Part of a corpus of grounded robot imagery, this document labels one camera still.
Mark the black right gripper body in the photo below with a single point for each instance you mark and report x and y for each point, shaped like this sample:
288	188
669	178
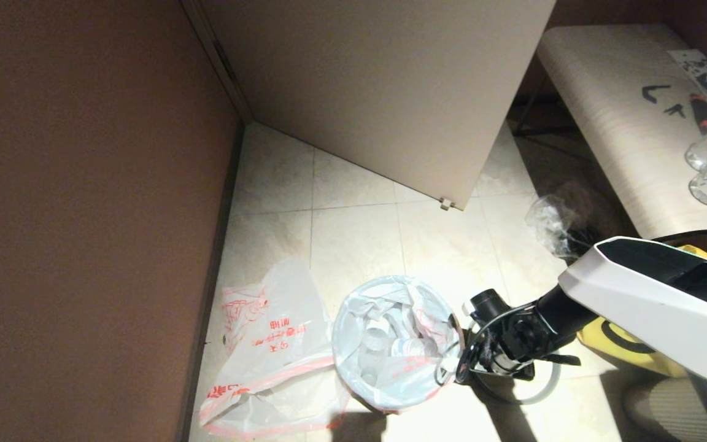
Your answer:
522	341

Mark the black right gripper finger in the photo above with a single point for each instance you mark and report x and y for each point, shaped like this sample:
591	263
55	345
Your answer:
469	363
482	376

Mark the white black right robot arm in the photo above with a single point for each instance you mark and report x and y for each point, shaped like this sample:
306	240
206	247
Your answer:
648	307

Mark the yellow fabric tote bag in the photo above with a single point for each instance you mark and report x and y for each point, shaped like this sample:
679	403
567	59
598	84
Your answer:
599	344

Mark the clear bag with black contents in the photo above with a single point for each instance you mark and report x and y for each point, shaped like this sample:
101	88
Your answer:
550	224

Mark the clear bottle blue label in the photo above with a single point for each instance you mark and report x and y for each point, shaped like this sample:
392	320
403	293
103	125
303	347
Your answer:
412	347

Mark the empty clear plastic bottle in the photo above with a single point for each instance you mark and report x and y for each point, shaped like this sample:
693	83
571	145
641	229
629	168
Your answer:
376	341
369	376

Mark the small beige door stop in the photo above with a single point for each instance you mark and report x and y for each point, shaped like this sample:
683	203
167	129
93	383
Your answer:
445	204

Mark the light wood grain table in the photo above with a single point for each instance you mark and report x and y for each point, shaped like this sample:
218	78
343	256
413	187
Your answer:
611	123

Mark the small black allen key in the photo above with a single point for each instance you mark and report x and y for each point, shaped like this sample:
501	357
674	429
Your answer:
674	111

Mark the large black allen key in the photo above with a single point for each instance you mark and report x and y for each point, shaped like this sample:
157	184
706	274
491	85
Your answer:
650	97

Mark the beige door panel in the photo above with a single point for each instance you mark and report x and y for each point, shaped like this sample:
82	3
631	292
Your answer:
378	92

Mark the red black screwdriver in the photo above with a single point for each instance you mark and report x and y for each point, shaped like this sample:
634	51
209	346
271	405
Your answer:
701	113

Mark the printed paper leaflet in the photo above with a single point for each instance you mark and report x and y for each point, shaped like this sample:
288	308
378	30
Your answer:
695	64

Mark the black cylindrical wrist camera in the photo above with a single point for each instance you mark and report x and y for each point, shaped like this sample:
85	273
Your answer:
487	305

